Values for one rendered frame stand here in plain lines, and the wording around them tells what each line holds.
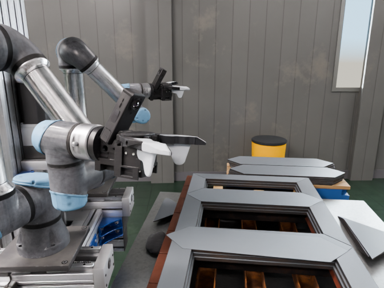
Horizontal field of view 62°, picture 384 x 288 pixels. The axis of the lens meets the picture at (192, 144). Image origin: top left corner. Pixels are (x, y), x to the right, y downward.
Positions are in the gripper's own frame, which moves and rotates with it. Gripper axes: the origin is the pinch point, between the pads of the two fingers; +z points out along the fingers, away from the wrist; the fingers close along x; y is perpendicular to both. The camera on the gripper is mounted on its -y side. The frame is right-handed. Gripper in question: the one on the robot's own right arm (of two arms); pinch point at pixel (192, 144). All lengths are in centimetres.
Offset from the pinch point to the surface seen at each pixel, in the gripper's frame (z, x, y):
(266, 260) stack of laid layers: 4, -71, 54
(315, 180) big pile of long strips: 17, -170, 40
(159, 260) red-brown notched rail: -34, -55, 56
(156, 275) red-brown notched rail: -31, -47, 57
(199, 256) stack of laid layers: -21, -63, 55
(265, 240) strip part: 2, -80, 49
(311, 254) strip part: 20, -78, 50
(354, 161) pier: 55, -418, 62
